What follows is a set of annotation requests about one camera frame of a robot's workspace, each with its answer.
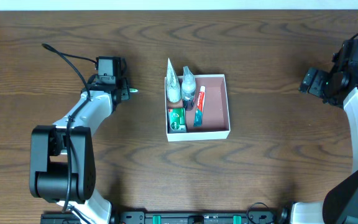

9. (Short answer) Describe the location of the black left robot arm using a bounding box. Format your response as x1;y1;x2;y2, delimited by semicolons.
29;78;130;223

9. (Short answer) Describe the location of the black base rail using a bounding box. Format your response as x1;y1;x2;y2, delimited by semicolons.
40;210;291;224

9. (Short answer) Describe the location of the green white toothbrush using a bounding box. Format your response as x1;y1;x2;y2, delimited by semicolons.
129;88;138;93

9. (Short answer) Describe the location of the green white soap packet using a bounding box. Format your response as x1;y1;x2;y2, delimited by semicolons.
167;108;186;133

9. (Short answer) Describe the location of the green red toothpaste tube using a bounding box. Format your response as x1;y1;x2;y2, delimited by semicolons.
193;86;206;127

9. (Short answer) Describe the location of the white box with pink interior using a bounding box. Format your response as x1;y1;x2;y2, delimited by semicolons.
165;74;231;142

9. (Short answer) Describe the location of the white conditioner tube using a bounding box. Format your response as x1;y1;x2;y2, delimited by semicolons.
165;58;181;103

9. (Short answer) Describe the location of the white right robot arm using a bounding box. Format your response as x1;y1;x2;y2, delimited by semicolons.
289;68;358;223

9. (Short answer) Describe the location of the clear spray bottle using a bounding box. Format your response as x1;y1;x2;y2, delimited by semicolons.
181;66;196;111

